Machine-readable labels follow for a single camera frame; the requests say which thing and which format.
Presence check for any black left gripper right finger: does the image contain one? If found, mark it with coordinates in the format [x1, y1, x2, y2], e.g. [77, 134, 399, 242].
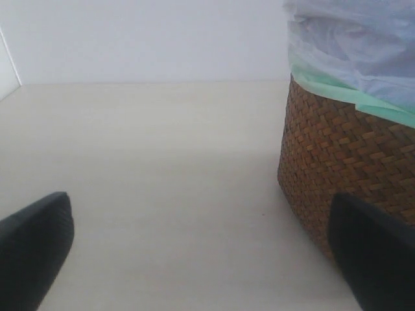
[328, 193, 414, 311]

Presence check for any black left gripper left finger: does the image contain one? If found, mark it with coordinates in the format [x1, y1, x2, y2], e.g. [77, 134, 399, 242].
[1, 192, 74, 311]

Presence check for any woven wicker waste basket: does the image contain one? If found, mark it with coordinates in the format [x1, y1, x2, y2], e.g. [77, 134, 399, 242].
[278, 81, 414, 257]

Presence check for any white green plastic bin liner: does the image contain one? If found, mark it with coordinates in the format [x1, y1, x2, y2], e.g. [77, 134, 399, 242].
[283, 0, 414, 127]

